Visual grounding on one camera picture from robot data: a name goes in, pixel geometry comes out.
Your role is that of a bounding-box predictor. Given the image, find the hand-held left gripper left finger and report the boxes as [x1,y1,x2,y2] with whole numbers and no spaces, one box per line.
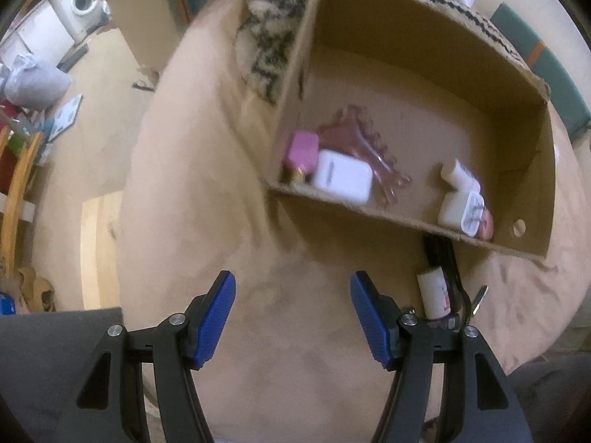
[53,271,237,443]

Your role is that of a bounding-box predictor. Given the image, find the reddish translucent claw comb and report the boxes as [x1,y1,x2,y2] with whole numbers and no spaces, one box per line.
[318,106,411,206]

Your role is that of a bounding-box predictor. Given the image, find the white earbuds case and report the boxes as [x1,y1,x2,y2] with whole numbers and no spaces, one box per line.
[313,150,374,206]

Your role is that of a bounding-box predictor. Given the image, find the white bathroom scale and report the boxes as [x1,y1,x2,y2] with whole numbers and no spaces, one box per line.
[48,93,84,141]

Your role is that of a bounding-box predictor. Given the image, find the pink toy figure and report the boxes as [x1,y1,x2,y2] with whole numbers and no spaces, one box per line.
[478,207,495,241]

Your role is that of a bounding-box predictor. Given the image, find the pink perfume bottle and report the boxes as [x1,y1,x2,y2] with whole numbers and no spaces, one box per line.
[283,130,320,184]

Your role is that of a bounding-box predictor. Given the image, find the beige bed frame panel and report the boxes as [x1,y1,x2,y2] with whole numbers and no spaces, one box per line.
[99,0,185,75]

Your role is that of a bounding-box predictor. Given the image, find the grey plastic bag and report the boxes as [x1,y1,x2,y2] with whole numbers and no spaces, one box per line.
[2,55,72,111]

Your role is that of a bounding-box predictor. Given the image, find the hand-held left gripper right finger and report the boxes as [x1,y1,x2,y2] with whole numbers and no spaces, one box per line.
[349,271,532,443]

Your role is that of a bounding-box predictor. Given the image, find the cardboard box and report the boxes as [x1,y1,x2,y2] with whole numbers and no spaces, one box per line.
[265,0,557,261]

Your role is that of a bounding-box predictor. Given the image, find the white bottle with red label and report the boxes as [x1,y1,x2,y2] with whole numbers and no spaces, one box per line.
[417,268,452,320]

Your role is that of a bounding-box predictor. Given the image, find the white charger plug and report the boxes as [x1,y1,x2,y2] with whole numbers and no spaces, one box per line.
[438,190,485,239]

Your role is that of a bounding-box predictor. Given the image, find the black flashlight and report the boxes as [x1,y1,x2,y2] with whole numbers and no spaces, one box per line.
[424,235,462,319]

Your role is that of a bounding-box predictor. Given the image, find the yellow wooden chair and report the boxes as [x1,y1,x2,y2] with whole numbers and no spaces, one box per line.
[0,124,44,278]

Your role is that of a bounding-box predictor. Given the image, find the person's grey trousers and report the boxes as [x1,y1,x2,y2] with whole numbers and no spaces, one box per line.
[0,307,139,443]

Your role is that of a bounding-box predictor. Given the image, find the white kitchen cabinet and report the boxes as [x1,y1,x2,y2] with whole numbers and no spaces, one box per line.
[0,2,75,70]

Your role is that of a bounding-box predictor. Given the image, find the dark floor mat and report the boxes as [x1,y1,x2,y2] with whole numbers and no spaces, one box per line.
[60,44,88,72]

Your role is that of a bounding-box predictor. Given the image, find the black and cream patterned blanket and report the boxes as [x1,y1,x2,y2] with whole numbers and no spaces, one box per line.
[235,0,532,104]

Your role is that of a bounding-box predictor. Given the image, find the tan slipper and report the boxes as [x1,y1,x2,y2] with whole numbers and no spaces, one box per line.
[11,268,56,312]

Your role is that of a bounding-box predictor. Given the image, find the teal headboard cushion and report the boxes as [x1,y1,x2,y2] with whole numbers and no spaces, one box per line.
[489,2,591,141]

